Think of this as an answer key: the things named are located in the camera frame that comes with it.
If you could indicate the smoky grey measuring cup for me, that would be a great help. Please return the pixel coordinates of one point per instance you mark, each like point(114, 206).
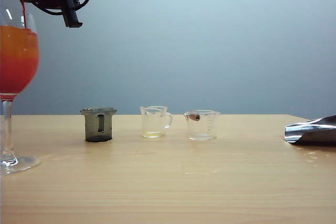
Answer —
point(92, 129)

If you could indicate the stemmed wine glass with juice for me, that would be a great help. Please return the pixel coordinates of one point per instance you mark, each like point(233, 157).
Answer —
point(15, 64)

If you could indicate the clear graduated measuring cup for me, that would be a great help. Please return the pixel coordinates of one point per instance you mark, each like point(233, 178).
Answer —
point(204, 127)

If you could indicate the shiny metal scoop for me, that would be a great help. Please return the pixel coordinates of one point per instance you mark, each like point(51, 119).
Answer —
point(315, 132)

